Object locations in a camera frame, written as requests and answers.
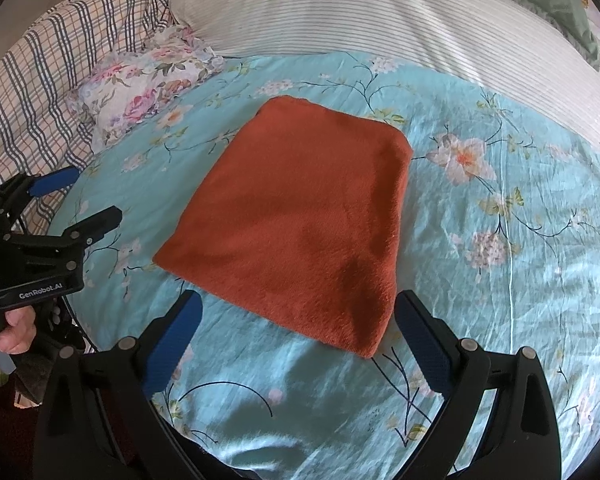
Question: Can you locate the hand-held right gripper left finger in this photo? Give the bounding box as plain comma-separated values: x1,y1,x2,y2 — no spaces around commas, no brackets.
32,289,216,480

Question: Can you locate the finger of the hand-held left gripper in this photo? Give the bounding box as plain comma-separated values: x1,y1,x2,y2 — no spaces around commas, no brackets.
0,166,82,212
46,204,124,254

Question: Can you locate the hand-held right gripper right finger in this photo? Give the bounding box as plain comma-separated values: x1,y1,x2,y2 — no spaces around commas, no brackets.
394,290,563,480

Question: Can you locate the orange fleece garment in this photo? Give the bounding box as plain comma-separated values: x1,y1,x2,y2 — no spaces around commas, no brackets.
152,95,413,359

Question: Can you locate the person's left hand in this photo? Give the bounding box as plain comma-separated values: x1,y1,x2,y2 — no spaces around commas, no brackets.
0,305,39,361

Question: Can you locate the teal floral bed sheet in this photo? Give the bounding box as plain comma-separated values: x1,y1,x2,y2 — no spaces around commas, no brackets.
47,50,600,480

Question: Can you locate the floral pillow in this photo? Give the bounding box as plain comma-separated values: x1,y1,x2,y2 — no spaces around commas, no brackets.
67,25,226,153

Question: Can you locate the plaid blanket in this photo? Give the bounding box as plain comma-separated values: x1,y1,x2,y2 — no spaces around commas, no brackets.
0,0,191,236

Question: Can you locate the white striped quilt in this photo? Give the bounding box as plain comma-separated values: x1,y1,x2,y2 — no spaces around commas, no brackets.
169,0,600,166

